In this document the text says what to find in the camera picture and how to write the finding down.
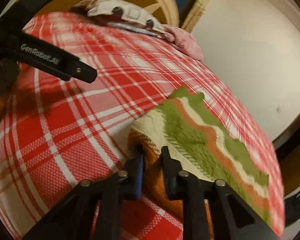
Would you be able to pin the green striped knit sweater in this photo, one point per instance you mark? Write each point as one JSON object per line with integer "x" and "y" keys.
{"x": 204, "y": 147}

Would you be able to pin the beige floral curtain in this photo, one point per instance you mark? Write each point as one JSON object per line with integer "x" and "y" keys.
{"x": 197, "y": 7}

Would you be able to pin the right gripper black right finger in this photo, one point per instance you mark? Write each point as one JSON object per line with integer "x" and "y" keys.
{"x": 211, "y": 210}

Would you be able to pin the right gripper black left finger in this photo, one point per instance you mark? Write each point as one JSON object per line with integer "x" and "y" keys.
{"x": 92, "y": 209}

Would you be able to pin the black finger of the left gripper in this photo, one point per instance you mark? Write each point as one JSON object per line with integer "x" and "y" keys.
{"x": 46, "y": 57}

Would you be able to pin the red plaid bed sheet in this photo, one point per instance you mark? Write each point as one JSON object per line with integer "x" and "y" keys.
{"x": 54, "y": 134}

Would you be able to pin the white patterned pillow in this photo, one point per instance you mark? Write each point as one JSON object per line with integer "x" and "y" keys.
{"x": 120, "y": 14}

